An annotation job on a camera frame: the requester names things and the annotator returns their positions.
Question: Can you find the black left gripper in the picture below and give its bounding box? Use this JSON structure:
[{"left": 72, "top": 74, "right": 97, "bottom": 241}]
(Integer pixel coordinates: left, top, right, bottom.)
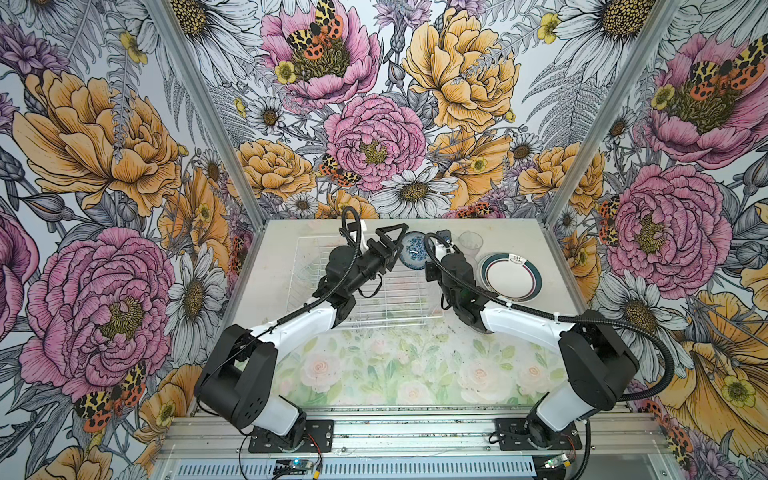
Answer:
[{"left": 348, "top": 223, "right": 410, "bottom": 292}]

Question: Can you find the white blue floral bowl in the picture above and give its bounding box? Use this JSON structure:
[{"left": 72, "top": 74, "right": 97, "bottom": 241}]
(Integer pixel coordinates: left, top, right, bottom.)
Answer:
[{"left": 399, "top": 231, "right": 429, "bottom": 271}]

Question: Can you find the white wire dish rack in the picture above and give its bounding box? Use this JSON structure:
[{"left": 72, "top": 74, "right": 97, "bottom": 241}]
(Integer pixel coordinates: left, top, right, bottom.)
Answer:
[{"left": 286, "top": 236, "right": 444, "bottom": 329}]

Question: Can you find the clear glass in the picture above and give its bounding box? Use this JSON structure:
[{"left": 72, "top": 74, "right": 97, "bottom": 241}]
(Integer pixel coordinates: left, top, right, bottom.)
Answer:
[{"left": 457, "top": 231, "right": 484, "bottom": 258}]

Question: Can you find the plate green red band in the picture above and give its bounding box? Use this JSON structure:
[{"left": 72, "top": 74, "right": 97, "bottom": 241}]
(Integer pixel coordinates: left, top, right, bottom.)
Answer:
[{"left": 478, "top": 252, "right": 543, "bottom": 302}]

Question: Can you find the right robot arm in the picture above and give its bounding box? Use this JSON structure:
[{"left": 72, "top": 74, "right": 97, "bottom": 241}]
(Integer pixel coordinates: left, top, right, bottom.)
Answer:
[{"left": 426, "top": 252, "right": 639, "bottom": 450}]

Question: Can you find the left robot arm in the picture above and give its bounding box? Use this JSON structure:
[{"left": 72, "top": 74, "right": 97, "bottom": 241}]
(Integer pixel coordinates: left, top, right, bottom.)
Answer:
[{"left": 194, "top": 221, "right": 408, "bottom": 451}]

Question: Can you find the green circuit board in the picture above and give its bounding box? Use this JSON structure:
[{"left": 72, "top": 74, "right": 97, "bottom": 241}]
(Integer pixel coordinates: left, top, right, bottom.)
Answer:
[{"left": 271, "top": 458, "right": 315, "bottom": 478}]

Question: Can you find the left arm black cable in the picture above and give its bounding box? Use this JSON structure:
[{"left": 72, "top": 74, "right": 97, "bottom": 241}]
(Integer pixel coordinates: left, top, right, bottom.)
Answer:
[{"left": 215, "top": 205, "right": 364, "bottom": 373}]

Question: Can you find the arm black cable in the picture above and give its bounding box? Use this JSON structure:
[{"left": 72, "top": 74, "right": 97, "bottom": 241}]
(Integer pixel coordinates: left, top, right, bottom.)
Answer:
[
  {"left": 422, "top": 232, "right": 676, "bottom": 402},
  {"left": 215, "top": 205, "right": 364, "bottom": 373}
]

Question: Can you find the left aluminium corner post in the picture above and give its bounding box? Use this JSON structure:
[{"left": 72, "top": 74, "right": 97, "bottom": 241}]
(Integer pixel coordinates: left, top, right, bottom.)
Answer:
[{"left": 147, "top": 1, "right": 267, "bottom": 233}]

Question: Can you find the aluminium corner post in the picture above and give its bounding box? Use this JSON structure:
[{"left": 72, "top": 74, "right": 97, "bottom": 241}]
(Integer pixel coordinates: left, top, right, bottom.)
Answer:
[
  {"left": 541, "top": 1, "right": 682, "bottom": 229},
  {"left": 147, "top": 1, "right": 267, "bottom": 233}
]

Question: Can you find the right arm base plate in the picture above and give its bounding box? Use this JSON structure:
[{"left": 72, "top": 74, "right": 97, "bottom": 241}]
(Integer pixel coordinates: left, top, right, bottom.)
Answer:
[{"left": 488, "top": 417, "right": 583, "bottom": 451}]

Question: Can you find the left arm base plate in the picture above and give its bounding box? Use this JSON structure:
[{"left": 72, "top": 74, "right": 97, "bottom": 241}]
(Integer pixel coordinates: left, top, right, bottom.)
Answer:
[{"left": 247, "top": 419, "right": 335, "bottom": 454}]

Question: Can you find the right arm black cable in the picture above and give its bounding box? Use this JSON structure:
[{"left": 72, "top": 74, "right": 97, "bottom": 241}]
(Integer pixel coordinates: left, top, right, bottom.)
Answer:
[{"left": 422, "top": 232, "right": 676, "bottom": 402}]

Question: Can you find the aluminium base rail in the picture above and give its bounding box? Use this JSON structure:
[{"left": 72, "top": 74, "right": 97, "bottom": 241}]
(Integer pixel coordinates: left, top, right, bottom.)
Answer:
[{"left": 152, "top": 407, "right": 684, "bottom": 479}]

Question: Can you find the right aluminium corner post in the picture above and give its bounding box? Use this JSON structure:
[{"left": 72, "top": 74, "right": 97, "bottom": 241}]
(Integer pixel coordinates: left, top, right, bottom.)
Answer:
[{"left": 541, "top": 1, "right": 682, "bottom": 229}]

